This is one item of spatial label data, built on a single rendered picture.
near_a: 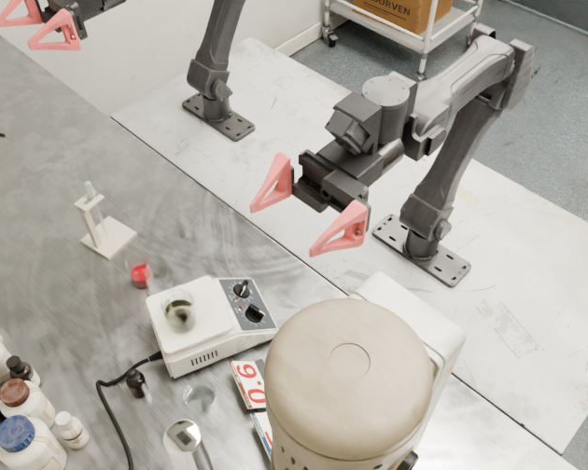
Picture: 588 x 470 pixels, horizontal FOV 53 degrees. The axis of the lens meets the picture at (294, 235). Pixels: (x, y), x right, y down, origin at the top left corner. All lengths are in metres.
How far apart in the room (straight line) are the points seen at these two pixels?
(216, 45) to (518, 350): 0.86
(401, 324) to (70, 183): 1.10
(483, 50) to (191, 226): 0.65
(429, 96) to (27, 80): 1.16
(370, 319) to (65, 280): 0.91
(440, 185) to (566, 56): 2.59
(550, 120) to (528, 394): 2.17
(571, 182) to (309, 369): 2.54
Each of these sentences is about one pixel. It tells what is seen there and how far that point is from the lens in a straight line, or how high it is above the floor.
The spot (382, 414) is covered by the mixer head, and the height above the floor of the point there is 1.52.
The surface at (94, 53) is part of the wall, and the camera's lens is 2.50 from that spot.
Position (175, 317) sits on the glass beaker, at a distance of 0.94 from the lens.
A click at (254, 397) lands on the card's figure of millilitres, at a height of 0.93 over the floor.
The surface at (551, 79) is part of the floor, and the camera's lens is 3.40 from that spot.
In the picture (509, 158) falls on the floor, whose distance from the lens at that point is 2.85.
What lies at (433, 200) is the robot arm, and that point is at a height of 1.07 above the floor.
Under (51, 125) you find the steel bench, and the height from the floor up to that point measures 0.90.
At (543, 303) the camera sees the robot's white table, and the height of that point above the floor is 0.90.
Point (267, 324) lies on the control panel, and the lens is 1.05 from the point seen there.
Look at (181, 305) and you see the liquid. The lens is 0.98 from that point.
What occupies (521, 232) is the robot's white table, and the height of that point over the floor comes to 0.90.
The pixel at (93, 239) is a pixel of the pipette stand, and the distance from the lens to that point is 1.22.
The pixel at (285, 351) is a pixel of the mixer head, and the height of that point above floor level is 1.52.
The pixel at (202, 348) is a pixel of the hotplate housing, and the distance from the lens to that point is 1.00.
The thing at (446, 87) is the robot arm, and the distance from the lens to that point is 0.87.
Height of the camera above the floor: 1.83
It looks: 50 degrees down
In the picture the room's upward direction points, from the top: straight up
